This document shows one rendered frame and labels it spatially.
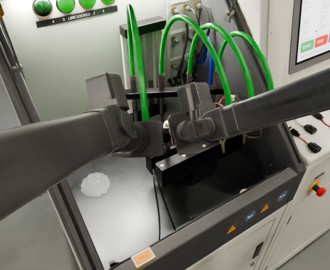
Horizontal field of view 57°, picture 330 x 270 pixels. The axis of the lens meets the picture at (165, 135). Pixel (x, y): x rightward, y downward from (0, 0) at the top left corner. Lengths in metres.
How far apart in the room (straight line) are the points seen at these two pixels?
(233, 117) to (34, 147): 0.39
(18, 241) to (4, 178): 1.88
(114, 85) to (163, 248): 0.45
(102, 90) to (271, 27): 0.67
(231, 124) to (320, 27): 0.72
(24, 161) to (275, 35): 0.92
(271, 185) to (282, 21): 0.50
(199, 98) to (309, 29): 0.63
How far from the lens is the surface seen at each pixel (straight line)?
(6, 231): 2.15
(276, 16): 1.04
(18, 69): 0.77
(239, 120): 0.55
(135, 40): 0.64
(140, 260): 0.78
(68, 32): 0.94
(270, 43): 1.05
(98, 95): 0.49
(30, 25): 0.91
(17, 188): 0.22
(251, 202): 0.91
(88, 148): 0.32
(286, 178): 1.00
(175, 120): 0.75
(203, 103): 0.64
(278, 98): 0.51
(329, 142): 1.13
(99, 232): 0.98
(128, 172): 1.11
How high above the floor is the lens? 1.66
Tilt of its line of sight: 42 degrees down
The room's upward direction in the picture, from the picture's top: straight up
